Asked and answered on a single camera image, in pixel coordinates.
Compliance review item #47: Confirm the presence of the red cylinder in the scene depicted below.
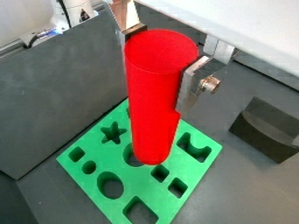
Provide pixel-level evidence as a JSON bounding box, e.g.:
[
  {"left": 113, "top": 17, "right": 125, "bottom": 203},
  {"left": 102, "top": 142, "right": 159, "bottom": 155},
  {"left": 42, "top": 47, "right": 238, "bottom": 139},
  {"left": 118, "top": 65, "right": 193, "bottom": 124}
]
[{"left": 125, "top": 29, "right": 199, "bottom": 165}]

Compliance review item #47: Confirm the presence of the dark grey block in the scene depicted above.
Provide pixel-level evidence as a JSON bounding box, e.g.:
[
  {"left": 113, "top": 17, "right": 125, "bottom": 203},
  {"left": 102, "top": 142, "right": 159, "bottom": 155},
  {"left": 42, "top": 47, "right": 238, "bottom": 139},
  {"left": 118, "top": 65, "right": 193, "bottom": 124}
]
[{"left": 229, "top": 97, "right": 299, "bottom": 164}]

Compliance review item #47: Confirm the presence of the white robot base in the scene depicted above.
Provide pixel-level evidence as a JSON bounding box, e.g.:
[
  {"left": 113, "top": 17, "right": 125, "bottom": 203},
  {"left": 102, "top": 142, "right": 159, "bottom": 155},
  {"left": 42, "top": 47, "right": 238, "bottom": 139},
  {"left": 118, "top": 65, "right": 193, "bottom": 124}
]
[{"left": 51, "top": 0, "right": 98, "bottom": 31}]

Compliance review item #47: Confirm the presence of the green shape sorter board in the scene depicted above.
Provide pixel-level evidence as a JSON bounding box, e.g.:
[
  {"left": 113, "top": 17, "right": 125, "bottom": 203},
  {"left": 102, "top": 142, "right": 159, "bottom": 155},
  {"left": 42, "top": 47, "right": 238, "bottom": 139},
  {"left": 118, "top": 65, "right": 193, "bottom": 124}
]
[{"left": 58, "top": 102, "right": 222, "bottom": 224}]

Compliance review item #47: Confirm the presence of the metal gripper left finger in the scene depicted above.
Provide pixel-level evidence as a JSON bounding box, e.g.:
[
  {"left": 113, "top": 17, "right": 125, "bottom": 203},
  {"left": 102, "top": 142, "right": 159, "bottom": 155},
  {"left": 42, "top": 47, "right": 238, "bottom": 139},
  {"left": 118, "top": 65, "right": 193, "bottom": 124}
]
[{"left": 110, "top": 0, "right": 147, "bottom": 46}]

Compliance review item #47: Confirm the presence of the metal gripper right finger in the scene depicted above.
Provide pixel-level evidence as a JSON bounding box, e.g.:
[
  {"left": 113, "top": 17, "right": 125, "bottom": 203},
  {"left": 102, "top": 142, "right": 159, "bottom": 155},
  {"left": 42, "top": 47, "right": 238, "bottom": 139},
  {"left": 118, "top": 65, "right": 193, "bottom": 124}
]
[{"left": 175, "top": 35, "right": 238, "bottom": 115}]

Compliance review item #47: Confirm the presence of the grey upright panel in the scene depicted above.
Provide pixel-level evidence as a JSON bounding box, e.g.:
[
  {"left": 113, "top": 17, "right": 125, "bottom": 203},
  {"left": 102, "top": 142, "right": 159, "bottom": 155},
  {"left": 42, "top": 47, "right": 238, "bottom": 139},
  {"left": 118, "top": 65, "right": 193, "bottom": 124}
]
[{"left": 0, "top": 12, "right": 127, "bottom": 179}]

